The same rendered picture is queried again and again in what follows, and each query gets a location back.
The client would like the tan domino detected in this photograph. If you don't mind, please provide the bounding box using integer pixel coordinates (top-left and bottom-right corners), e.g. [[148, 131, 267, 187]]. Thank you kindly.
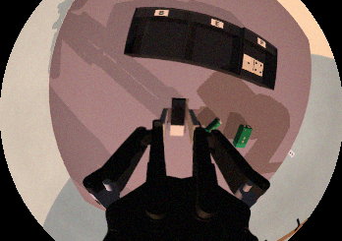
[[242, 54, 263, 76]]

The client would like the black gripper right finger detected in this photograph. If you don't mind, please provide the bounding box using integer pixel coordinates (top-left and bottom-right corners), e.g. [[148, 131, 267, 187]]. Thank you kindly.
[[187, 109, 270, 218]]

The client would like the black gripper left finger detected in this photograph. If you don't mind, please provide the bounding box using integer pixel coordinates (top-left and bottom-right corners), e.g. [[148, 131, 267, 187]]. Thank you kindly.
[[83, 108, 170, 219]]

